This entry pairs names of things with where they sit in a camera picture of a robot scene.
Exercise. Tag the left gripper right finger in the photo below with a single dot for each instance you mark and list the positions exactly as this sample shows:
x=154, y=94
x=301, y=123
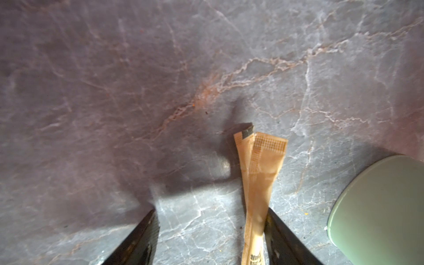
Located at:
x=283, y=246

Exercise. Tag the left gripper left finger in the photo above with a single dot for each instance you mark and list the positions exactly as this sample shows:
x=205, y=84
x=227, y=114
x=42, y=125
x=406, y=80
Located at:
x=139, y=247

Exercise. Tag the green metal cup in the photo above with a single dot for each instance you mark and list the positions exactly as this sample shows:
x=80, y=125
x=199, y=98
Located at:
x=379, y=217

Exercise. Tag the paper straw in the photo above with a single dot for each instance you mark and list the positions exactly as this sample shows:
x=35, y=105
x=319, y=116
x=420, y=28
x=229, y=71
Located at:
x=267, y=158
x=244, y=141

